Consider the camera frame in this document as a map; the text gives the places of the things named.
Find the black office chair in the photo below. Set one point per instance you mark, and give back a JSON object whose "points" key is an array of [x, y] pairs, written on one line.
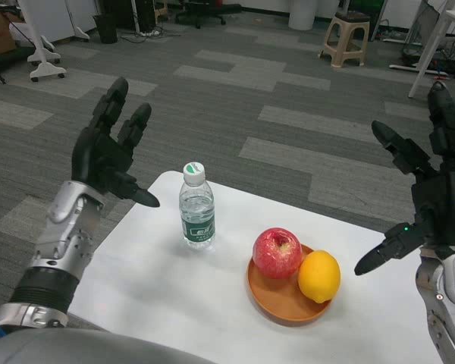
{"points": [[201, 13]]}

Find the clear water bottle white cap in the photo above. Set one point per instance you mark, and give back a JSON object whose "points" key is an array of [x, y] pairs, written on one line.
{"points": [[197, 212]]}

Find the white table with slanted leg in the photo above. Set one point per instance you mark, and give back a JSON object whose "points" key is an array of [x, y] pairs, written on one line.
{"points": [[428, 57]]}

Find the beige plastic stool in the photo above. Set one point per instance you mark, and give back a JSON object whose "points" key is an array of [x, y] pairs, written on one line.
{"points": [[345, 36]]}

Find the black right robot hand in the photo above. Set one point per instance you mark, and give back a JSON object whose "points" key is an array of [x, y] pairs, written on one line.
{"points": [[443, 197]]}

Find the round orange-brown plate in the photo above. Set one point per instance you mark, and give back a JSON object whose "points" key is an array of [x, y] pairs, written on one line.
{"points": [[277, 303]]}

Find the white partition on wheeled feet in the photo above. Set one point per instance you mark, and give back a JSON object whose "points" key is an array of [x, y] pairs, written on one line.
{"points": [[81, 19], [41, 57]]}

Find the black trash bin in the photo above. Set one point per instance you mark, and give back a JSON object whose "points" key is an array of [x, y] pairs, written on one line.
{"points": [[105, 28]]}

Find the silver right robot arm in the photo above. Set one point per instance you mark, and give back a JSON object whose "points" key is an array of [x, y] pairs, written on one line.
{"points": [[451, 303]]}

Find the black computer tower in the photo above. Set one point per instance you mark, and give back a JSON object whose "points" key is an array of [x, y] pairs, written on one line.
{"points": [[146, 13]]}

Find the black equipment cabinet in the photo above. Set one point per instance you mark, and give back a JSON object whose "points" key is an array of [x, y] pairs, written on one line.
{"points": [[378, 19]]}

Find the white power strip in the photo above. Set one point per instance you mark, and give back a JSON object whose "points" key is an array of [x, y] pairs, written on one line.
{"points": [[150, 33]]}

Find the white office desk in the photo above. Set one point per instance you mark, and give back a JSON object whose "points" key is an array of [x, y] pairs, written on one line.
{"points": [[136, 15]]}

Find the yellow lemon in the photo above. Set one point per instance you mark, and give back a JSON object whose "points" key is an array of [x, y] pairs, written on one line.
{"points": [[319, 277]]}

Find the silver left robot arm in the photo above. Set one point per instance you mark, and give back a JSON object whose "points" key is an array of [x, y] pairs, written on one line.
{"points": [[60, 242]]}

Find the red apple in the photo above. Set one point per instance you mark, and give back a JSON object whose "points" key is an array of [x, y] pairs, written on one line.
{"points": [[275, 254]]}

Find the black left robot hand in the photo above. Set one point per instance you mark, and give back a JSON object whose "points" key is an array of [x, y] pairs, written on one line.
{"points": [[95, 155]]}

